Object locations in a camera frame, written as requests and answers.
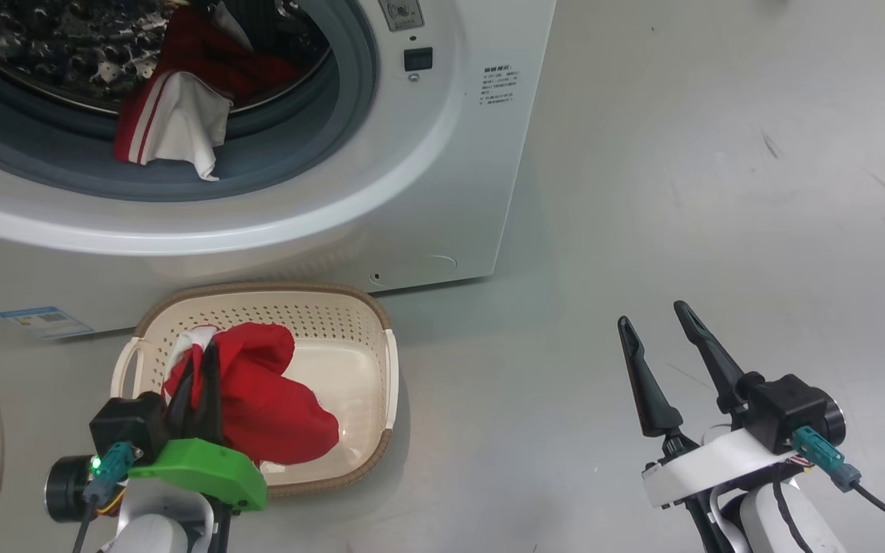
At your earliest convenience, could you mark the red garment with white stripes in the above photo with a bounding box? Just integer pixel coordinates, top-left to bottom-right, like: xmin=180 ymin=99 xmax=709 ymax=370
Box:
xmin=112 ymin=6 xmax=305 ymax=182

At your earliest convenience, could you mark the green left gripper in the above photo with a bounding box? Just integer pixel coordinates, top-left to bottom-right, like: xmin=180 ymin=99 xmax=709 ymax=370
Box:
xmin=129 ymin=338 xmax=268 ymax=513

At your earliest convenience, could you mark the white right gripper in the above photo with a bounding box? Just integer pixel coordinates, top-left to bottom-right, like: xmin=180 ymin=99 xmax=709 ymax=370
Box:
xmin=617 ymin=300 xmax=806 ymax=510

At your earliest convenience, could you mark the white front-load washing machine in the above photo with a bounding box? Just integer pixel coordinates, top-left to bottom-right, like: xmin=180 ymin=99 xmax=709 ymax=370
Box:
xmin=0 ymin=0 xmax=559 ymax=343

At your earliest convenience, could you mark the blue energy label sticker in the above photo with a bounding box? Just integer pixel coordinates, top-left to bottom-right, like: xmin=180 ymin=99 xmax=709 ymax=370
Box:
xmin=0 ymin=306 xmax=96 ymax=341

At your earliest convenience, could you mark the camera cable teal connector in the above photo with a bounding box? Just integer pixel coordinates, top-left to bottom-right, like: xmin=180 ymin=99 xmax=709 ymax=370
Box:
xmin=72 ymin=442 xmax=136 ymax=553
xmin=791 ymin=426 xmax=885 ymax=542

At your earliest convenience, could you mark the right camera cable teal connector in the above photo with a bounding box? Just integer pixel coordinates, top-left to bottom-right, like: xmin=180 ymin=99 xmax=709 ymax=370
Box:
xmin=791 ymin=426 xmax=885 ymax=542

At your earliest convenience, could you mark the cream perforated laundry basket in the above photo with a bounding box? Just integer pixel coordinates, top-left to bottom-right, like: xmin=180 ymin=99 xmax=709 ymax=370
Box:
xmin=110 ymin=282 xmax=400 ymax=497

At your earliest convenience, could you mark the left camera cable teal connector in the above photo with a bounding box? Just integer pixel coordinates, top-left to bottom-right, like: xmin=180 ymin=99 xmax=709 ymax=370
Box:
xmin=72 ymin=442 xmax=136 ymax=553

